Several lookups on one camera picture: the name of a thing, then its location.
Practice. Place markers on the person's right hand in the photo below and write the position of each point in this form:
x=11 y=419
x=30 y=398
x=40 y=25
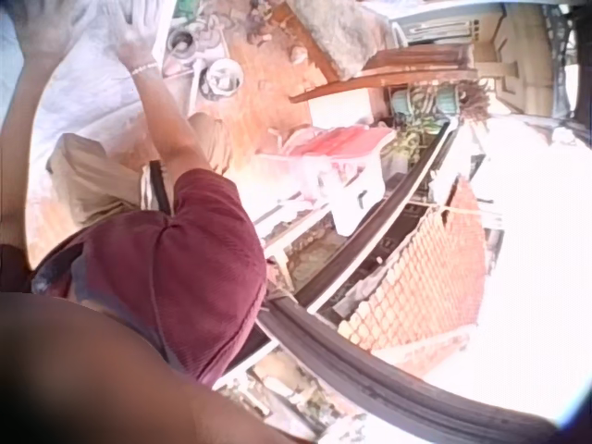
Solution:
x=136 y=44

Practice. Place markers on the person's left hand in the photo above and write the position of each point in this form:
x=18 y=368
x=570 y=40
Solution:
x=46 y=28

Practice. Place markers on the person's right fingers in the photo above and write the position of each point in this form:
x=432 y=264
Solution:
x=143 y=16

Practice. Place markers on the grey metal cup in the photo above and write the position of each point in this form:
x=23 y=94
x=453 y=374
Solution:
x=181 y=44

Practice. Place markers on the white cloth sheet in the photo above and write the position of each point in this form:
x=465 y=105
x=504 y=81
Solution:
x=88 y=92

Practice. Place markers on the white bowl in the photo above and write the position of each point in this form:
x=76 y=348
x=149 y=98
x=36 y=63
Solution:
x=224 y=76

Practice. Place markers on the person's legs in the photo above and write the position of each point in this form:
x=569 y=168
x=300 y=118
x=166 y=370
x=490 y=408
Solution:
x=92 y=176

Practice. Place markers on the grey stone slab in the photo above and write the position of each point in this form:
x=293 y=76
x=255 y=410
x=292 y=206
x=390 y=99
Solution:
x=344 y=34

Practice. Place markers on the brown wooden bench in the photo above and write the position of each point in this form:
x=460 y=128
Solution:
x=393 y=69

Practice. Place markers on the potted plants with green pots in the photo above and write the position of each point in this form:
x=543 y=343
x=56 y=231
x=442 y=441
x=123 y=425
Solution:
x=427 y=108

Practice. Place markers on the black metal railing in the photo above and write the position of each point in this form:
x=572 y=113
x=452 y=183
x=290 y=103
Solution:
x=370 y=259

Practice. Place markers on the orange mesh fence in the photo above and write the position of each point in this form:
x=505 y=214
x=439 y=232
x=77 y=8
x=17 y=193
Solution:
x=425 y=273

